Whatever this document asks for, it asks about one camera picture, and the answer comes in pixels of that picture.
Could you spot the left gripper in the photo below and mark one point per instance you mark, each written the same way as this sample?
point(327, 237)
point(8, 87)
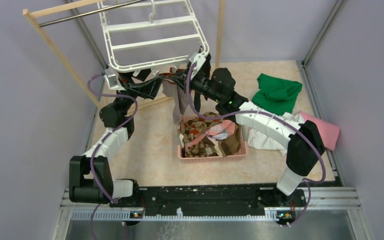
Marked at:
point(148, 89)

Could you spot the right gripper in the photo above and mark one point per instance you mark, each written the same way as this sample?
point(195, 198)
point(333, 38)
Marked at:
point(181, 79)

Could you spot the grey orange striped sock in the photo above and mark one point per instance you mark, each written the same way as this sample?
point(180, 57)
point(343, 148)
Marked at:
point(182, 99)

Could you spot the black sock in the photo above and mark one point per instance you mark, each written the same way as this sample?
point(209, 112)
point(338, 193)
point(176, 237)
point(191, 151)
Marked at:
point(207, 64)
point(196, 102)

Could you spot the white clip hanger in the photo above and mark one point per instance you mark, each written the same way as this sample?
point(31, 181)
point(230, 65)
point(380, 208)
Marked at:
point(150, 33)

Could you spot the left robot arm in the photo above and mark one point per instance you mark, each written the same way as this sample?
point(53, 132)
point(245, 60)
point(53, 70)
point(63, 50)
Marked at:
point(90, 178)

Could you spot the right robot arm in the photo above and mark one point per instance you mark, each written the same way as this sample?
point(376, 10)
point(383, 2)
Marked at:
point(303, 141)

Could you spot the brown striped sock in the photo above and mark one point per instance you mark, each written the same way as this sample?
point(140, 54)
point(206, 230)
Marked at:
point(232, 144)

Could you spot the pink plastic basket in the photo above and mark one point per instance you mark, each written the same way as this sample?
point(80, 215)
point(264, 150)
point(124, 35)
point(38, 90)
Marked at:
point(219, 133)

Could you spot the white cloth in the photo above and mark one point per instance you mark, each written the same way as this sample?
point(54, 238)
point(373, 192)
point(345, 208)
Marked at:
point(261, 141)

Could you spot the green cloth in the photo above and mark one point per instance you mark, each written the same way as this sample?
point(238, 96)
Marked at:
point(276, 95)

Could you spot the metal rack rod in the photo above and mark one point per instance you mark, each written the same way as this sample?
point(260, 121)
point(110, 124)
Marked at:
point(80, 15)

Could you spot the wooden drying rack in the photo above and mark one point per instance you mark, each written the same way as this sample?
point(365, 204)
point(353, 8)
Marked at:
point(62, 63)

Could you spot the pink cloth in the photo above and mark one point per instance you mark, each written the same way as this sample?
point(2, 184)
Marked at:
point(329, 132)

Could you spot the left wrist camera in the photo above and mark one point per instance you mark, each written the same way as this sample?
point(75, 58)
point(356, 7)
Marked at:
point(111, 78)

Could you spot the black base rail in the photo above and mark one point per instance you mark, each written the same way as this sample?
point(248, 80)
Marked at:
point(223, 200)

